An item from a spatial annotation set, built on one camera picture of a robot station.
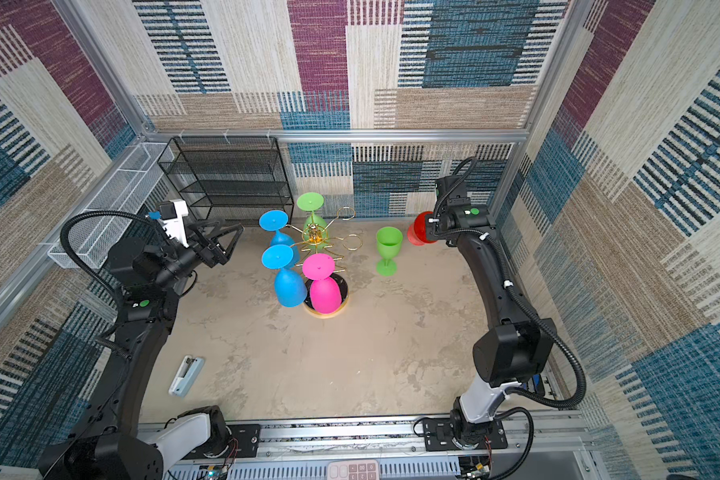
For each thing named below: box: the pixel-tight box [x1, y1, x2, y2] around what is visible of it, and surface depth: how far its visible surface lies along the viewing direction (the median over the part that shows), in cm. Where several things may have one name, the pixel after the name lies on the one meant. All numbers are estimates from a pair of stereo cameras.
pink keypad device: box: [327, 460, 381, 480], surface depth 70 cm
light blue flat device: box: [168, 355, 205, 398], surface depth 84 cm
